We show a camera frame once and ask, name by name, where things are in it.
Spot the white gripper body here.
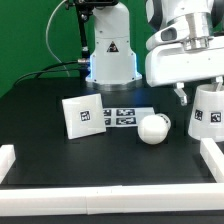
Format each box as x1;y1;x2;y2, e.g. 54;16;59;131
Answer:
145;41;224;87

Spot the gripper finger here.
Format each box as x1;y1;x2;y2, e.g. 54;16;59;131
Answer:
211;76;224;92
174;82;188;106

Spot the white lamp shade with markers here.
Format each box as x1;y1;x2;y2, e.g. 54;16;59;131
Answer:
188;84;224;142

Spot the white lamp bulb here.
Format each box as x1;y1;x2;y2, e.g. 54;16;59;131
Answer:
137;114;171;145

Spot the white square lamp base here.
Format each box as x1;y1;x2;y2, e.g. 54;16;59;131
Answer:
62;94;106;139

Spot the marker sheet on table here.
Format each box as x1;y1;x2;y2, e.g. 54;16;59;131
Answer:
103;107;154;127

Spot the white right fence bar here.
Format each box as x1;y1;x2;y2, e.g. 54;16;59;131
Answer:
200;138;224;183

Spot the white fence bar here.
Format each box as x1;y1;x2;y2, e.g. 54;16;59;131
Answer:
200;138;224;183
0;145;16;184
0;183;224;217

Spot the white front fence bar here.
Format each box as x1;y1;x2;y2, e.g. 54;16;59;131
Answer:
0;183;224;217

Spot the white left fence bar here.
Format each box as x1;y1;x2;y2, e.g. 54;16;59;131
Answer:
0;145;16;184

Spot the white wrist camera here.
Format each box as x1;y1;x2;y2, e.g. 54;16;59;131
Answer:
146;26;189;50

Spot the black camera stand pole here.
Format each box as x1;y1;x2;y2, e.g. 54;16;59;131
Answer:
64;0;93;79

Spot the black cable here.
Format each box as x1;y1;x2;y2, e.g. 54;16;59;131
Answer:
12;60;88;87

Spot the grey cable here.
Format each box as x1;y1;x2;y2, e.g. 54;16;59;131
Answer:
45;0;72;78

